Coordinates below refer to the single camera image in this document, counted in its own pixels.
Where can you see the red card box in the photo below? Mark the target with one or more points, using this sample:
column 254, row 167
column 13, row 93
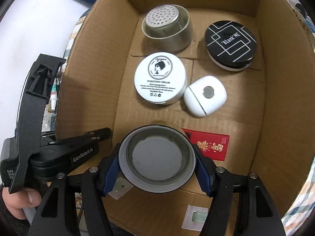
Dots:
column 212, row 145

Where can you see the gold tin with perforated insert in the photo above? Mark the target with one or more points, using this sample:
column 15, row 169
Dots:
column 169, row 27

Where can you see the brown cardboard box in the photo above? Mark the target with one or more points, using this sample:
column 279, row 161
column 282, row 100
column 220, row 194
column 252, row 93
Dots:
column 269, row 111

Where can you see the white earbud case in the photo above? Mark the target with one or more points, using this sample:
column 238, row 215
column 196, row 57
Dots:
column 205, row 96

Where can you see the clear tape roll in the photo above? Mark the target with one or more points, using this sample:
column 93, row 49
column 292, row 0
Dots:
column 157, row 158

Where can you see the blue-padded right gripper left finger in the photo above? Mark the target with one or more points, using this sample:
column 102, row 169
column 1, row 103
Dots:
column 57, row 215

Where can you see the white cream jar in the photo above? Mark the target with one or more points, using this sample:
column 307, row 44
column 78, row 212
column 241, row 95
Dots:
column 161, row 78

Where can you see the person's left hand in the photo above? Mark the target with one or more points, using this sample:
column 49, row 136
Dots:
column 17, row 202

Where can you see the black round compact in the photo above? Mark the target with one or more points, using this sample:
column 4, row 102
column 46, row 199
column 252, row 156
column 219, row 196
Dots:
column 230, row 45

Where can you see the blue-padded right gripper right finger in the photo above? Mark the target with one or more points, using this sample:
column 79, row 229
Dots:
column 256, row 213

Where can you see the plaid checkered cloth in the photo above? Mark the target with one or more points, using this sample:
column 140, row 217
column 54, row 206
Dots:
column 303, row 205

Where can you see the white glue tube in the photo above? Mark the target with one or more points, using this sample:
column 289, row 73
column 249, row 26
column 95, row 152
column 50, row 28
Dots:
column 54, row 95

